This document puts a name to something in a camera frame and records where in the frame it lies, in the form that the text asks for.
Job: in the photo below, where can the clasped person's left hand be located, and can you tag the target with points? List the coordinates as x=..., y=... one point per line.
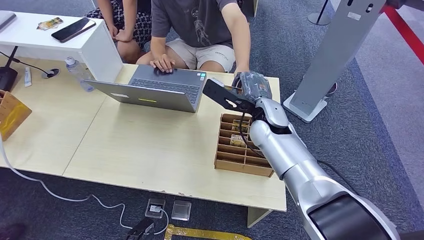
x=125, y=35

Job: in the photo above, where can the clasped person's right hand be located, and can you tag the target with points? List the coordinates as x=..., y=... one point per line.
x=113, y=33

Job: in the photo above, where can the person's left hand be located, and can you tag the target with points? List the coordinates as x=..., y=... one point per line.
x=241, y=69

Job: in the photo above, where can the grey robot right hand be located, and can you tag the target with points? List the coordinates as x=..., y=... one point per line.
x=253, y=86

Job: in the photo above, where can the person's right hand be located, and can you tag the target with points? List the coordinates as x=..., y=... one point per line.
x=163, y=63

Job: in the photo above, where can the yellow printed card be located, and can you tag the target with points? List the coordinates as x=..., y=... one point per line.
x=240, y=126
x=237, y=140
x=231, y=88

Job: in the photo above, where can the person's left forearm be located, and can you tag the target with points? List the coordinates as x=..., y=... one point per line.
x=239, y=36

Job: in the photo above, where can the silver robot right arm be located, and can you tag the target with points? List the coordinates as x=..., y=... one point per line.
x=291, y=155

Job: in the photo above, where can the person's right forearm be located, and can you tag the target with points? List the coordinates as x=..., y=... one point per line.
x=157, y=46

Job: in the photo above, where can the person in patterned clothing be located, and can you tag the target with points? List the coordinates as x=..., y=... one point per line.
x=130, y=20

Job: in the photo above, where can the person in grey shirt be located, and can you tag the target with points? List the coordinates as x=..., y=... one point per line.
x=195, y=20

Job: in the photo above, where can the brown cardboard card holder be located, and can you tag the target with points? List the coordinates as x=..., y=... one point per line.
x=232, y=159

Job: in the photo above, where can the grey laptop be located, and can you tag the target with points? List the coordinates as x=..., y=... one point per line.
x=155, y=96

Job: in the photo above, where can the black smartphone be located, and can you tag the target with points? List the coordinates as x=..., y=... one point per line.
x=73, y=30

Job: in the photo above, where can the clear plastic water bottle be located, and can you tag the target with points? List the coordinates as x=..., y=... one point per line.
x=78, y=73

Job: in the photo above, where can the stack of printed cards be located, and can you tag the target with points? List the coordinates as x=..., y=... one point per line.
x=50, y=23

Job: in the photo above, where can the white desk shelf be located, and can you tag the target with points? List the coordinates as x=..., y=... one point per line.
x=39, y=41

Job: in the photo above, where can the grey kiosk stand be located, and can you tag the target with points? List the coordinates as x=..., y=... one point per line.
x=331, y=53

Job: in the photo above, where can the small white tube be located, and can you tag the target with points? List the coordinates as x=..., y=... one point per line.
x=28, y=77

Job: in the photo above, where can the grey closed device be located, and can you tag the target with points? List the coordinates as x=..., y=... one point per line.
x=5, y=18

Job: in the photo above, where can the black monitor stand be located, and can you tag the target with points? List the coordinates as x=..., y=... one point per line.
x=6, y=77

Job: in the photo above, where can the pale table leg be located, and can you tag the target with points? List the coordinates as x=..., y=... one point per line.
x=257, y=216

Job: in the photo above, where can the metal floor socket plate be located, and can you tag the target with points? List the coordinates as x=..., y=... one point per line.
x=181, y=210

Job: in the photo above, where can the floor socket with plug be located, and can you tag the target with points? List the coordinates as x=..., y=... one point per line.
x=155, y=208

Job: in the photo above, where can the yellow floor tape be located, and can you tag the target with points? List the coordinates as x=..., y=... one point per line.
x=198, y=234

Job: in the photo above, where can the red floor stripe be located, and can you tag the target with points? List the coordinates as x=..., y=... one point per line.
x=405, y=33

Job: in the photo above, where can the black power adapter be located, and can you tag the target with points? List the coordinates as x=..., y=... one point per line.
x=140, y=229

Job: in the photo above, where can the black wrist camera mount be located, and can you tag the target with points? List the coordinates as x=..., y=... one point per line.
x=222, y=96

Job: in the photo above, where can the metal stanchion post base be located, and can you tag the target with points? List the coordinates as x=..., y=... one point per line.
x=318, y=18

